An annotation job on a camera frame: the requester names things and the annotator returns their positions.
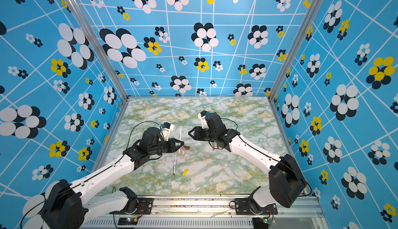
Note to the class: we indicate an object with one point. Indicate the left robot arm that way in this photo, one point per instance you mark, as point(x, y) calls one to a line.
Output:
point(68, 205)

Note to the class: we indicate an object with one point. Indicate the yellow pen cap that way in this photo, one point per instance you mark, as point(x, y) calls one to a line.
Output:
point(185, 172)

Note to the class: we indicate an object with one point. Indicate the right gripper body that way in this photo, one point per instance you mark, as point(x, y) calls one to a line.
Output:
point(204, 135)

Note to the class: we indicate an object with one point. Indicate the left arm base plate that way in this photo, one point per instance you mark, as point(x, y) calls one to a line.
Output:
point(142, 206)

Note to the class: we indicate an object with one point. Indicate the aluminium front rail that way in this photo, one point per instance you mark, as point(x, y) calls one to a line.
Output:
point(212, 212)

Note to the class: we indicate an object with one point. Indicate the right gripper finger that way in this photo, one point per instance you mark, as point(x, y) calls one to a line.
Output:
point(194, 137)
point(194, 131)

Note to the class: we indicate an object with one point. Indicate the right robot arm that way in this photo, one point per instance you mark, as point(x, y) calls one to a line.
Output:
point(286, 182)

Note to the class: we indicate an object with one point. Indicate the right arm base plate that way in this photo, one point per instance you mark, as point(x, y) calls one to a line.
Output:
point(242, 207)

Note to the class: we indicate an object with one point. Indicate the right corner aluminium post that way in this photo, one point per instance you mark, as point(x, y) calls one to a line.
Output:
point(295, 46)

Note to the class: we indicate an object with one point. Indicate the corner aluminium post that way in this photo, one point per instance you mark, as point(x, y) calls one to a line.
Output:
point(84, 24)
point(295, 46)

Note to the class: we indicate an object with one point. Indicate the white slim pen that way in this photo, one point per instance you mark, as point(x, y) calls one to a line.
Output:
point(174, 164)

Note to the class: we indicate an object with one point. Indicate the left circuit board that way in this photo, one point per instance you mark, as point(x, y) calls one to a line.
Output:
point(127, 221)

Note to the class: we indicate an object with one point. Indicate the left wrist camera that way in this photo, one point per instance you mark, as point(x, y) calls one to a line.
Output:
point(166, 129)

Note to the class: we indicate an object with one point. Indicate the white pen yellow tip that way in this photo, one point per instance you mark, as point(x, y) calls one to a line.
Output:
point(180, 137)

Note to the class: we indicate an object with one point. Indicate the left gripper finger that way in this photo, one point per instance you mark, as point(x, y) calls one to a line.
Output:
point(177, 142)
point(177, 149)

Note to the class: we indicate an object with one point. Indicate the circuit board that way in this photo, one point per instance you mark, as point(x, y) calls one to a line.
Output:
point(263, 223)
point(127, 221)

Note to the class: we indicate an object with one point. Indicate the right circuit board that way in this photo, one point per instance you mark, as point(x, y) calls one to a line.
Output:
point(263, 223)

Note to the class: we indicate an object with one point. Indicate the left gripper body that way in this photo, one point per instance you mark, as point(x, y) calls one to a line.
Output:
point(166, 146)

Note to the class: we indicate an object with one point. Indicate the left corner aluminium post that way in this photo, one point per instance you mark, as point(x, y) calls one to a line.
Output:
point(84, 24)

